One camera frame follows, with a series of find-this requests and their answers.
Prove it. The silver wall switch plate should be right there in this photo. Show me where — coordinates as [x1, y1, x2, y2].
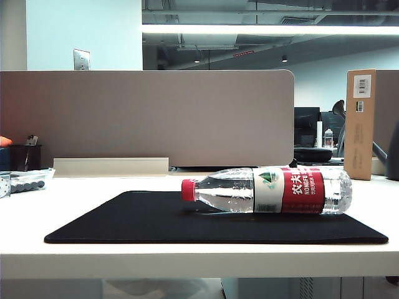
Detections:
[73, 49, 91, 71]

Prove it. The tall brown cardboard box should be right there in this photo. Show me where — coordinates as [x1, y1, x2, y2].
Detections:
[343, 69, 377, 181]

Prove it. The beige desk divider panel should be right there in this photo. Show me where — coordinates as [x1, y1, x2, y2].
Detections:
[0, 69, 296, 169]

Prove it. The black round cushion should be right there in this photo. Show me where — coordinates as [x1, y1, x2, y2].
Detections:
[294, 147, 334, 162]

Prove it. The white cable tray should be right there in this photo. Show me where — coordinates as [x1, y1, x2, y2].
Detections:
[52, 156, 170, 178]

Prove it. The clear red-label water bottle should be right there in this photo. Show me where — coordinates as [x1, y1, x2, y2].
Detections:
[181, 166, 353, 216]

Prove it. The black computer monitor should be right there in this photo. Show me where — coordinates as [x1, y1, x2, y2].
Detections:
[294, 107, 321, 148]

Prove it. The black mouse pad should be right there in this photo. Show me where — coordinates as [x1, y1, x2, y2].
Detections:
[44, 190, 390, 245]

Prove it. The black pen holder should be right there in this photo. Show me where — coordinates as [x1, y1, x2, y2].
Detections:
[8, 143, 43, 171]

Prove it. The grey office chair headrest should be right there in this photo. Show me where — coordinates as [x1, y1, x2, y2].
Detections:
[332, 99, 346, 119]

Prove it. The bag of black discs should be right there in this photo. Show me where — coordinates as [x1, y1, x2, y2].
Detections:
[0, 168, 54, 195]

